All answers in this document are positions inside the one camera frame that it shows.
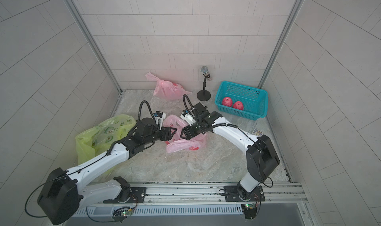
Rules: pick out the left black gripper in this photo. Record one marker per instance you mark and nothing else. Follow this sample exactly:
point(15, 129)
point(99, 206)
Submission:
point(168, 136)

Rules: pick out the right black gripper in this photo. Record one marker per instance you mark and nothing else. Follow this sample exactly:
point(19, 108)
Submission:
point(188, 131)

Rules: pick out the pink strawberry print plastic bag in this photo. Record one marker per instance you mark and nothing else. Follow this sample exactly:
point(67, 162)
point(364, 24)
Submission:
point(177, 143)

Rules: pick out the red apple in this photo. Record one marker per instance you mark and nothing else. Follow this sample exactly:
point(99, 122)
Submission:
point(227, 102)
point(238, 105)

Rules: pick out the yellow-green plastic bag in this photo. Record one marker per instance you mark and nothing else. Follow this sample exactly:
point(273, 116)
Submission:
point(98, 139)

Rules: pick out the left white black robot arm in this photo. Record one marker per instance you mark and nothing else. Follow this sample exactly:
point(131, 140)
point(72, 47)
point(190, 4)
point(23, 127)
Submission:
point(66, 191)

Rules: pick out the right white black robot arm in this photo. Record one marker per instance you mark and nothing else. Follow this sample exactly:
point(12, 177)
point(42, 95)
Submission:
point(261, 156)

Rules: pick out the plain pink plastic bag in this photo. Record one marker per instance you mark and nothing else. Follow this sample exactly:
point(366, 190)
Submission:
point(167, 90)

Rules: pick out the microphone on black stand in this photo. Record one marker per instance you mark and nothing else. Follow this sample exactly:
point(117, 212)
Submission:
point(204, 95)

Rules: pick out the teal plastic basket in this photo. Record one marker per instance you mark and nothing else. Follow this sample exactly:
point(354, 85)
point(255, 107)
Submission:
point(254, 100)

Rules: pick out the small printed card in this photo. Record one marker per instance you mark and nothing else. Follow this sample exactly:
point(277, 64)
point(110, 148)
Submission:
point(257, 132)

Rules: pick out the left circuit board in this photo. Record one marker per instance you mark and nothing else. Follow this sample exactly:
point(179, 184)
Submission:
point(119, 215)

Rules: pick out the circuit board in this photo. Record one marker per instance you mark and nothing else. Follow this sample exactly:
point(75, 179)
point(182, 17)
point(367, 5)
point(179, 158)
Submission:
point(119, 215)
point(250, 211)

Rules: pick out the right circuit board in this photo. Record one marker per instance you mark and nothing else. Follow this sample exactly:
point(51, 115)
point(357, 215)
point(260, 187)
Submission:
point(250, 211)

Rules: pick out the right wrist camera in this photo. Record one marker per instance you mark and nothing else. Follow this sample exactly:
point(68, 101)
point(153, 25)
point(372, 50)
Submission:
point(188, 118)

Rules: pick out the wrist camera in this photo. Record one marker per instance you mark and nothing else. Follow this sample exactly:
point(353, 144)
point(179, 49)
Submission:
point(159, 116)
point(188, 118)

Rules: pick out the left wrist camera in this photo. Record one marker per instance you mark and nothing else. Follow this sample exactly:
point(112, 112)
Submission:
point(159, 116)

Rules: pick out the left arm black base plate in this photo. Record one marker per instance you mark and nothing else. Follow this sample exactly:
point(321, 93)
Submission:
point(140, 194)

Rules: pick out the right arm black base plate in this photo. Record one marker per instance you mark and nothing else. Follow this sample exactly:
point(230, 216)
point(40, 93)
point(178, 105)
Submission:
point(229, 194)

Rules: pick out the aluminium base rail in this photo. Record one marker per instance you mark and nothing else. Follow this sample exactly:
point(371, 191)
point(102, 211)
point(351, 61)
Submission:
point(190, 193)

